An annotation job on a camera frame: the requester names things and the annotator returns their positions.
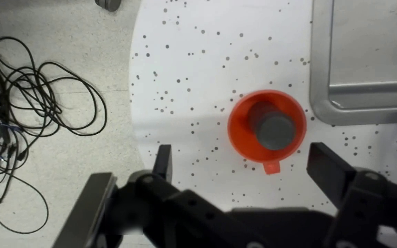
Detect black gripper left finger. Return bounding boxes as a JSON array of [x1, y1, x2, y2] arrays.
[[52, 144, 237, 248]]

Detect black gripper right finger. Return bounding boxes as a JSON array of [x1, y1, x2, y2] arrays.
[[306, 142, 397, 248]]

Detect dark grey salt shaker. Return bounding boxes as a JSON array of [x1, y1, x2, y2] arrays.
[[248, 102, 297, 152]]

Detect orange plastic cup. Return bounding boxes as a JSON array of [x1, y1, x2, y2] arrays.
[[226, 89, 309, 177]]

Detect grey caster wheel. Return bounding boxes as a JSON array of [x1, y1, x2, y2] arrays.
[[93, 0, 122, 13]]

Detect tangled black floor cables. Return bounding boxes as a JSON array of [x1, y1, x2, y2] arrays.
[[0, 36, 109, 236]]

